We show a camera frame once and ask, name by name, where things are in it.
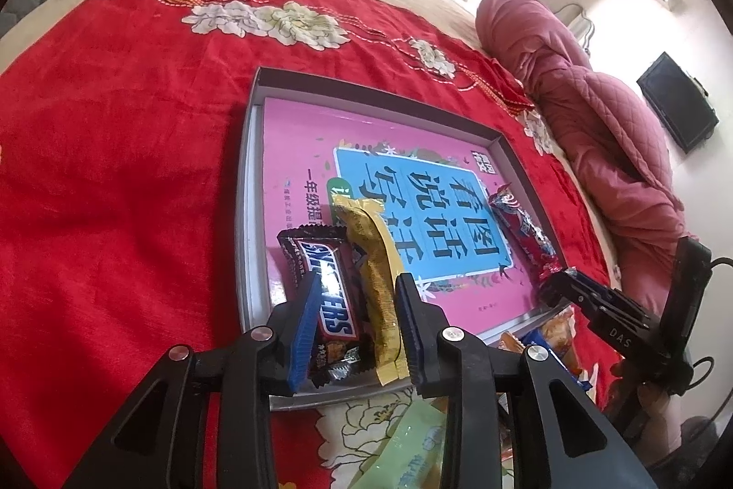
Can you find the dark brown small candy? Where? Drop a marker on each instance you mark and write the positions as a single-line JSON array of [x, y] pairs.
[[338, 368]]

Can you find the pink book with blue label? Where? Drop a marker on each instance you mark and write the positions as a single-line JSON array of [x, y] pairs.
[[320, 145]]

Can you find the light green long packet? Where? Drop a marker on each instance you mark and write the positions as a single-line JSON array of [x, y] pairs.
[[412, 443]]

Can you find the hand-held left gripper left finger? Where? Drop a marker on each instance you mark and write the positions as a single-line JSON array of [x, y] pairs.
[[303, 334]]

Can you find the black television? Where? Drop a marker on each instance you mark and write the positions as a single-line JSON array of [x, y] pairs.
[[676, 102]]

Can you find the grey cardboard box tray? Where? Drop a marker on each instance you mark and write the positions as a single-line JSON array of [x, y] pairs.
[[249, 237]]

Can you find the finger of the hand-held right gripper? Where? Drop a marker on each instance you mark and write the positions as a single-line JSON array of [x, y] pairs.
[[607, 294], [564, 294]]

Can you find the brown chocolate bar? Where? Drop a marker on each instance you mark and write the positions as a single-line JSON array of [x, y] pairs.
[[326, 288]]

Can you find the blue snack packet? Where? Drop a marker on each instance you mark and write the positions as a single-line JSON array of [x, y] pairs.
[[541, 339]]

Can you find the pink quilted quilt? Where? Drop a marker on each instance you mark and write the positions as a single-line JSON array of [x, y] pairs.
[[601, 139]]

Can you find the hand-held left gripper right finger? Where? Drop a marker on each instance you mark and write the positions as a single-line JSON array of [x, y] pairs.
[[409, 334]]

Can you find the red cartoon snack packet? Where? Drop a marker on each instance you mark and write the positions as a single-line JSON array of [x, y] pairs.
[[524, 231]]

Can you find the yellow wafer packet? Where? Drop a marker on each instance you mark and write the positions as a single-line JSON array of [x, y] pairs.
[[375, 271]]

